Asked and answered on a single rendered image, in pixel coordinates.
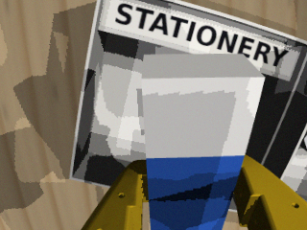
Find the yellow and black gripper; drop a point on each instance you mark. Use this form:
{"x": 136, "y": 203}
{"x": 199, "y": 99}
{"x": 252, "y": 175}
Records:
{"x": 263, "y": 201}

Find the grey hex nut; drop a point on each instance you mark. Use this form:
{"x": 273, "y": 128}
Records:
{"x": 303, "y": 143}

